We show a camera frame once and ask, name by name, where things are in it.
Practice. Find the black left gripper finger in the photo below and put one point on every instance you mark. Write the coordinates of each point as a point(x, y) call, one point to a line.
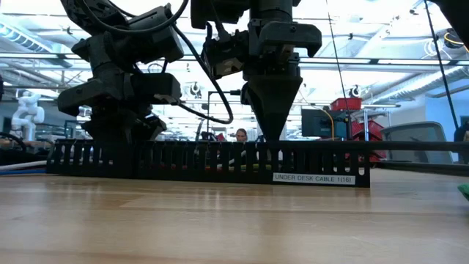
point(148, 130)
point(110, 130)

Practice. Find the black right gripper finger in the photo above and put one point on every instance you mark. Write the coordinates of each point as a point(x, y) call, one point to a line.
point(275, 106)
point(247, 95)

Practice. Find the black duct cover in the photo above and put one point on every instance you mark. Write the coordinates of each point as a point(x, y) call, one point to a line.
point(403, 146)

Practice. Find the black work glove green cuff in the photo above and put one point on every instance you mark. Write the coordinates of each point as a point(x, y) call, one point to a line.
point(464, 191)

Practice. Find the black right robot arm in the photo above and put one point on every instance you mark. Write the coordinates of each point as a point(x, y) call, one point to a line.
point(220, 11)

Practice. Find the person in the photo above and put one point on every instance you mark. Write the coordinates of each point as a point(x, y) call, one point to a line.
point(462, 132)
point(241, 135)

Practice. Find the computer monitor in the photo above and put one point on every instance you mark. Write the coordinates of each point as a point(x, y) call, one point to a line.
point(315, 122)

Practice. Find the white robot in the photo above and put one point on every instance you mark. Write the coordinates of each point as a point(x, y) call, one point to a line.
point(27, 113)

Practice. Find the long ceiling light bar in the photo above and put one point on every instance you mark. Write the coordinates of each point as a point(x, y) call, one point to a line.
point(366, 61)

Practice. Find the red bin shelf rack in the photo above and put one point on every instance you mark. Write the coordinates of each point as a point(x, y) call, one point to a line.
point(370, 128)

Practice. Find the grey mesh office chair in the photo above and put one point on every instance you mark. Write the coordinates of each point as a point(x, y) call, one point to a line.
point(417, 132)

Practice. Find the black camera stand frame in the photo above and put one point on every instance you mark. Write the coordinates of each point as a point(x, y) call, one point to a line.
point(208, 117)

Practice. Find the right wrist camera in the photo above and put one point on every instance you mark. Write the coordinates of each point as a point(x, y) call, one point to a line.
point(223, 55)

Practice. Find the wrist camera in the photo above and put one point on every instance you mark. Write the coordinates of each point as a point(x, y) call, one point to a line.
point(154, 34)
point(223, 55)

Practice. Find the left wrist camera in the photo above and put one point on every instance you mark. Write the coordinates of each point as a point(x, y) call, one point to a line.
point(154, 34)

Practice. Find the silver ventilation duct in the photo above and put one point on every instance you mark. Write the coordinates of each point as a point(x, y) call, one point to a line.
point(421, 84)
point(22, 38)

